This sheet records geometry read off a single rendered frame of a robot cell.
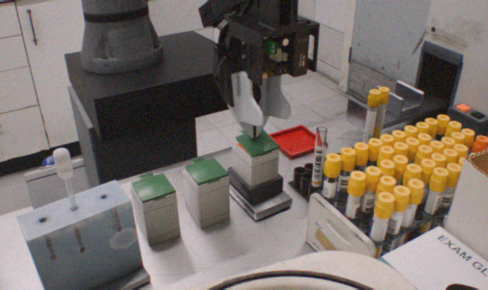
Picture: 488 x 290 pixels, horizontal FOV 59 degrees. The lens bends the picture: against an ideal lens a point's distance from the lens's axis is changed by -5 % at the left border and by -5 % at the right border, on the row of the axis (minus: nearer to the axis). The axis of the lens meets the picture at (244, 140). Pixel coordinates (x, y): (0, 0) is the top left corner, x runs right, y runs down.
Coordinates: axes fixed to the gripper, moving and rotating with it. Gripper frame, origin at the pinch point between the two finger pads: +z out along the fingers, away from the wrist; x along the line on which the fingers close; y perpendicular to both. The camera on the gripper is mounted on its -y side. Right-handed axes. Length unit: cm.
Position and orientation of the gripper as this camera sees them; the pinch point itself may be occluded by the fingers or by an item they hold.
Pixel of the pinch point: (250, 124)
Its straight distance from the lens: 54.3
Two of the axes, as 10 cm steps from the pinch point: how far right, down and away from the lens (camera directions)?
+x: 8.5, -2.7, 4.5
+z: 0.0, 8.6, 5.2
